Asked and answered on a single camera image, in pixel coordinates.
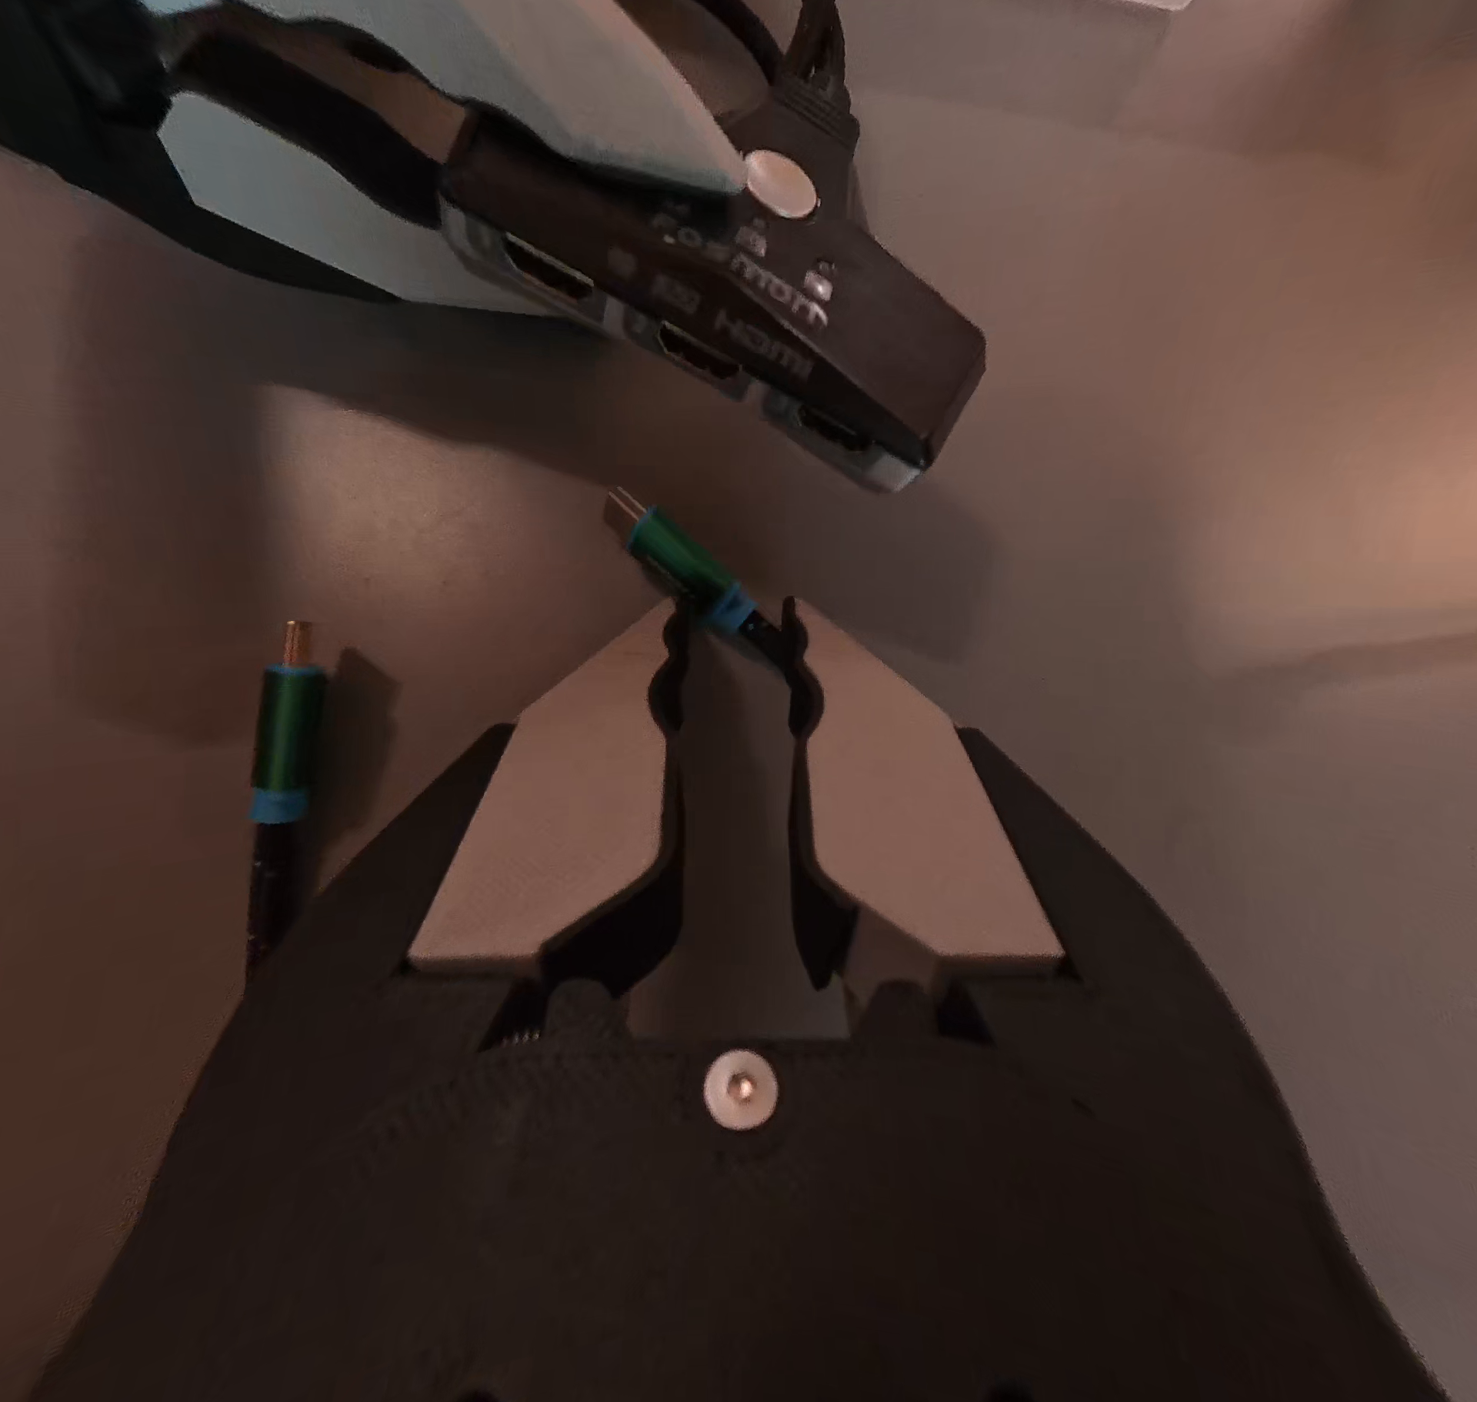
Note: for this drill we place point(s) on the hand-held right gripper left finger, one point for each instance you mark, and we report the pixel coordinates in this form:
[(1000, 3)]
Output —
[(541, 825)]

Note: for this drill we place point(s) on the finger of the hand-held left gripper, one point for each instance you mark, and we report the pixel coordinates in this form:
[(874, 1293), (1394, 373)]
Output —
[(484, 28), (277, 190)]

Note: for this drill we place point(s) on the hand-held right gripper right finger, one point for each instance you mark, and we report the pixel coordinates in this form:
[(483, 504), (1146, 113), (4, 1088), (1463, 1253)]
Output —
[(911, 836)]

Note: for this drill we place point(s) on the black hdmi switch box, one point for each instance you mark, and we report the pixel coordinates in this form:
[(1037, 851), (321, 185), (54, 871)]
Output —
[(854, 317)]

